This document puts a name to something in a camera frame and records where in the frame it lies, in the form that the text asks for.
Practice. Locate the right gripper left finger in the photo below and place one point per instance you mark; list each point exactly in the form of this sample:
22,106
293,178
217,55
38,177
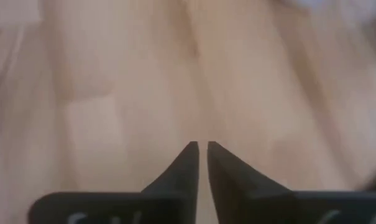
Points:
175,193

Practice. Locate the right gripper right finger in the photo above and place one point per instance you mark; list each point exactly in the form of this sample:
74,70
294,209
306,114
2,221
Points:
237,196

